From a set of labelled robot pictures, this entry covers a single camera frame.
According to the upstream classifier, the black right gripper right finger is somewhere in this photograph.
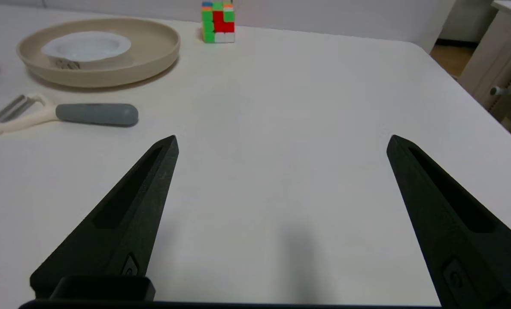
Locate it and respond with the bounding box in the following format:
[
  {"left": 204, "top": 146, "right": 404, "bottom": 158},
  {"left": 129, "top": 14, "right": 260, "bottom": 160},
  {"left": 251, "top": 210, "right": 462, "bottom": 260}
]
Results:
[{"left": 386, "top": 134, "right": 511, "bottom": 307}]

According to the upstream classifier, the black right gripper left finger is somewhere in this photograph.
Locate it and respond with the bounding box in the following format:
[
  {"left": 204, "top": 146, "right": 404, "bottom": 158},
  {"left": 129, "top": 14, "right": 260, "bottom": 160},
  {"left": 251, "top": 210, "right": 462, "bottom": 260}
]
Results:
[{"left": 30, "top": 135, "right": 179, "bottom": 299}]

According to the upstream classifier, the beige ceramic bowl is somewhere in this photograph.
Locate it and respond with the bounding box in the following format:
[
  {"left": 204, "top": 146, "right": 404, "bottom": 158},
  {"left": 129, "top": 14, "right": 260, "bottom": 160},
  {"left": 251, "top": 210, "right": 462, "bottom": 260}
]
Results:
[{"left": 16, "top": 18, "right": 181, "bottom": 88}]

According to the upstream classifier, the beige cabinet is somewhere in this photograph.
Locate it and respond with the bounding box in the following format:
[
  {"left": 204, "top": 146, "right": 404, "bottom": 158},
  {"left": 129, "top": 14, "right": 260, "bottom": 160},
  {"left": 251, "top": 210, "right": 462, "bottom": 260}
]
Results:
[{"left": 457, "top": 0, "right": 511, "bottom": 151}]

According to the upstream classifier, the colourful puzzle cube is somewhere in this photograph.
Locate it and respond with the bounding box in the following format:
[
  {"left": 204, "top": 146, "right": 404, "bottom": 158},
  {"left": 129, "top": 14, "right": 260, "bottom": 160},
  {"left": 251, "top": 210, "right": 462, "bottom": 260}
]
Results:
[{"left": 201, "top": 0, "right": 236, "bottom": 44}]

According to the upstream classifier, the peeler with grey handle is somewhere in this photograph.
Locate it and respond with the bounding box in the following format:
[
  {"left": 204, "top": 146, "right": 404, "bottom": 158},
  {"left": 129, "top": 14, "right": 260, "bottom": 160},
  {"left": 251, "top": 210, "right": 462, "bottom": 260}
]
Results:
[{"left": 0, "top": 93, "right": 139, "bottom": 135}]

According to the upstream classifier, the white cabinet handle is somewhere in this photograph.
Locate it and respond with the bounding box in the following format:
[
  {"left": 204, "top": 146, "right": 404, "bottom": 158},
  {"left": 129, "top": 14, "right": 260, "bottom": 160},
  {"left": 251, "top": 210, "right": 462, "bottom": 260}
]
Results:
[{"left": 490, "top": 77, "right": 511, "bottom": 97}]

